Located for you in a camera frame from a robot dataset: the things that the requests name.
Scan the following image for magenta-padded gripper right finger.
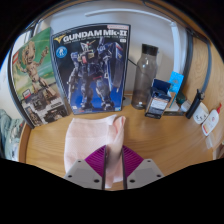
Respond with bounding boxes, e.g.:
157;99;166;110
121;145;165;190

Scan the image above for small clear plastic container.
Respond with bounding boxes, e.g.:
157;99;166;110
204;134;218;150

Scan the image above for light blue card pack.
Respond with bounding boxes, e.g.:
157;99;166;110
168;70;185;101

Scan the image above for grey metal desk frame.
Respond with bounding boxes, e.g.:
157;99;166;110
7;24;213;130

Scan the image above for dark green round jar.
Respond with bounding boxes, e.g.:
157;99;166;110
175;91;188;105

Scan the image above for white bottle with red cap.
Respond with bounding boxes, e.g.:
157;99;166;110
201;103;223;137

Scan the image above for blue robot model kit box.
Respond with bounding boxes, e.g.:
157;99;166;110
50;23;132;115

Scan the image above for green tree-figure toy box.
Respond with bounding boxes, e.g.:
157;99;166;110
11;27;71;129

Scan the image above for white mug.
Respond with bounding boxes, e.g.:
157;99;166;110
192;101;210;125

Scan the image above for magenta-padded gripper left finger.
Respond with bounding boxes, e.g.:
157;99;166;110
63;145;108;190

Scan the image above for black cylinder device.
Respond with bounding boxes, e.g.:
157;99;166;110
185;88;205;120

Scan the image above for pale pink towel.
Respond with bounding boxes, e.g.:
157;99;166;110
63;114;127;190

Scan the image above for smoky transparent drink bottle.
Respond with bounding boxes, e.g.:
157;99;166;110
131;43;159;110

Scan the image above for small dark blue box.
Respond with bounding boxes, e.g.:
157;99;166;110
144;78;172;120

